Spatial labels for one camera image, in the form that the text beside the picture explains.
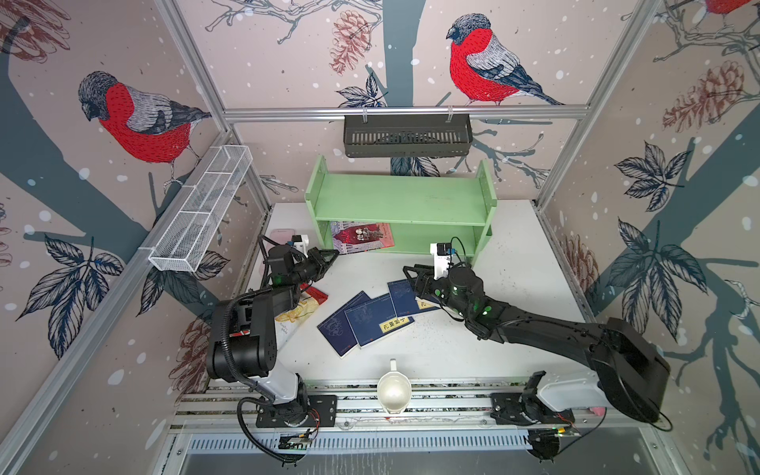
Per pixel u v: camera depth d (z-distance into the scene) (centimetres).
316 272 82
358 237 94
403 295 93
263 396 53
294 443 72
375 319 88
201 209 79
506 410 73
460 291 61
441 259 70
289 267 75
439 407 76
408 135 104
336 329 88
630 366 42
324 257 86
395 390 76
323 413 73
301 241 86
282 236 112
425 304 92
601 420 70
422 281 70
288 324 85
